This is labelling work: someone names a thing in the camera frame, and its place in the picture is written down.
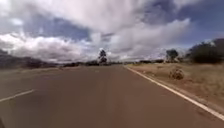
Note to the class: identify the tall dark tree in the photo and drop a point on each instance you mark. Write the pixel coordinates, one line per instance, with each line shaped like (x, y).
(102, 56)

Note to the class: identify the dark distant tree line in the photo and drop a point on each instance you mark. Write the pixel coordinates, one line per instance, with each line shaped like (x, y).
(80, 63)

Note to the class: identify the grey asphalt road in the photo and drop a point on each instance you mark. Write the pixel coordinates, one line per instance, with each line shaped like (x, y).
(100, 100)

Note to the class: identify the small dark tree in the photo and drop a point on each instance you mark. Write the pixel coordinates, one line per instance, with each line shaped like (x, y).
(172, 54)

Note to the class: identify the dry round bush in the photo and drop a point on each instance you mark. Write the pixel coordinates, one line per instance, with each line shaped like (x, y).
(176, 73)

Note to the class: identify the white painted edge line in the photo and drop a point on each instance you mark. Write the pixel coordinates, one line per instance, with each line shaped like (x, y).
(173, 91)

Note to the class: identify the dry brown grass verge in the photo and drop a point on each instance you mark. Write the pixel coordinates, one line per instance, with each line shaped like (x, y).
(200, 80)

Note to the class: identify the dark hillside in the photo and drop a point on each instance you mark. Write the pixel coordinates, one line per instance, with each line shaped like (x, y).
(20, 62)

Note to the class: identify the dark bushy tree clump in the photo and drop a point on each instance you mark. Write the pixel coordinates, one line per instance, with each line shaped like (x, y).
(206, 52)

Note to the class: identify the white painted lane line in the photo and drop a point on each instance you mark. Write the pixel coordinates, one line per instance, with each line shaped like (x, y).
(16, 95)

